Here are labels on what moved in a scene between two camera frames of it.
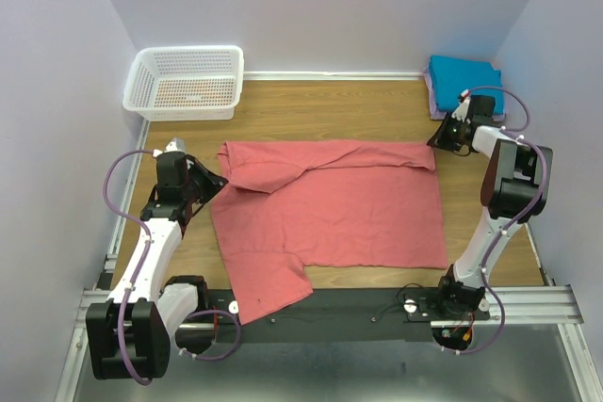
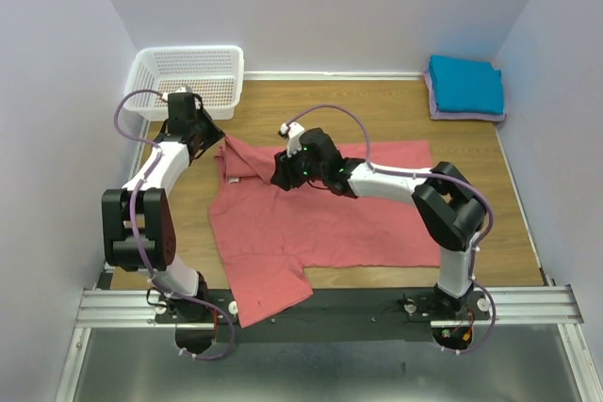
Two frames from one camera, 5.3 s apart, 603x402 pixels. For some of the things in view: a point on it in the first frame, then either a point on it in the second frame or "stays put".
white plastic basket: x=185 y=83 stays put
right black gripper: x=438 y=139 → x=283 y=171
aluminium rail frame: x=548 y=305 stays put
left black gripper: x=215 y=183 → x=216 y=134
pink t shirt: x=347 y=203 stays put
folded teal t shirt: x=450 y=76 stays put
